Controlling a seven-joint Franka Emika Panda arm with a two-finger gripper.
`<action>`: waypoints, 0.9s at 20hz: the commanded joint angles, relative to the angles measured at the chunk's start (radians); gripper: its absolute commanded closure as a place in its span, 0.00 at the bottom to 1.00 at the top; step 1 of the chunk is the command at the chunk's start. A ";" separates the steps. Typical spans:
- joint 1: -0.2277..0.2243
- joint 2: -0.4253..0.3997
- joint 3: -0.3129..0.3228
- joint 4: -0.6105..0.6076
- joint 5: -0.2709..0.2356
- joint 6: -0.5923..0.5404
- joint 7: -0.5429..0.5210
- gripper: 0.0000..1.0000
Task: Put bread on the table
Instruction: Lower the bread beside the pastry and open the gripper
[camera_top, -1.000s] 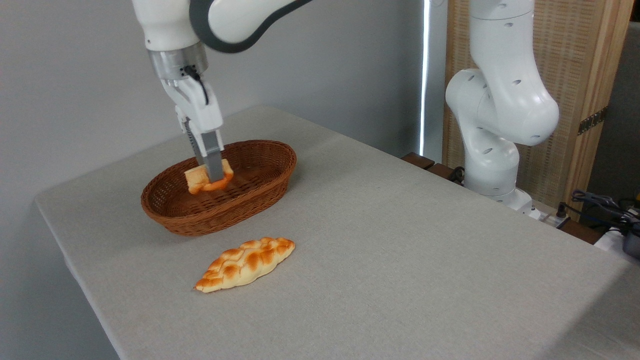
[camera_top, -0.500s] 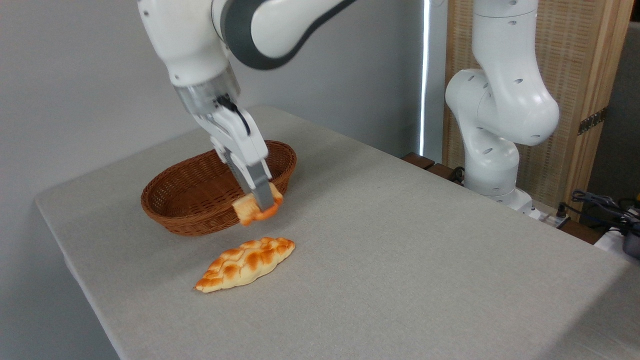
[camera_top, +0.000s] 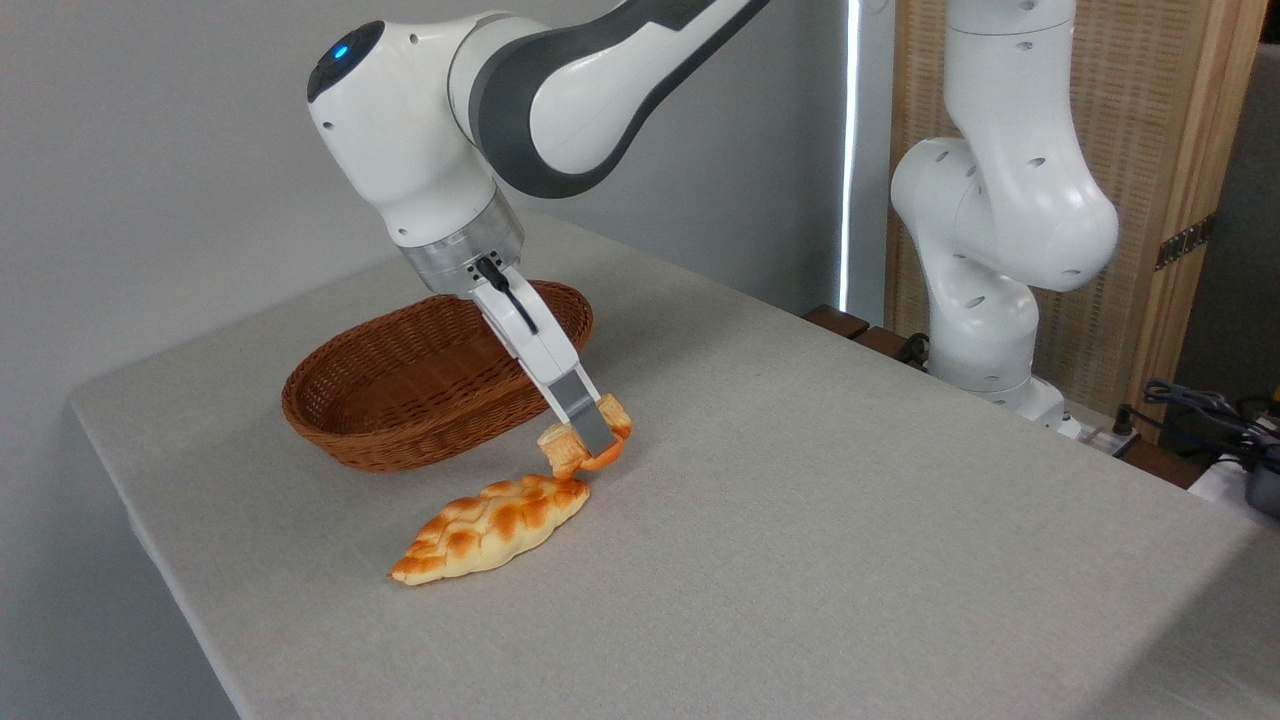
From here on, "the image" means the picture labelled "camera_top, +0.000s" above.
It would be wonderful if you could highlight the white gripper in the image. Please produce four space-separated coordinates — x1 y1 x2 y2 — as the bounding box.
470 265 619 454

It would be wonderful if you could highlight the small tan bread piece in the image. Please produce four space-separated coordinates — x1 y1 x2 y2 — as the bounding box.
536 393 634 482

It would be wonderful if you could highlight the braided golden bread loaf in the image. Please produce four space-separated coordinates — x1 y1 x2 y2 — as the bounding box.
388 474 591 587

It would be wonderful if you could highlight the brown oval wicker basket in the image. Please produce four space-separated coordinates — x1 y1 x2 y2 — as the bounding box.
281 279 594 473

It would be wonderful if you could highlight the brass screen hinge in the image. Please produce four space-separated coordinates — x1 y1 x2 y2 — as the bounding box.
1155 213 1218 272

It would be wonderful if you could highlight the woven wooden folding screen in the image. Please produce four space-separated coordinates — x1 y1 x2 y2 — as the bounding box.
885 0 1269 441

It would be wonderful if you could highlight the dark grey round device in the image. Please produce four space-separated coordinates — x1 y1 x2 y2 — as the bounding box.
1244 455 1280 520

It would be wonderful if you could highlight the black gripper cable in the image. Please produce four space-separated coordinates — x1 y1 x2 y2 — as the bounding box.
475 256 541 336

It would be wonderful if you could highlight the bundle of dark cables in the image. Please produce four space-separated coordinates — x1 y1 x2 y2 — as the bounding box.
1115 378 1280 461

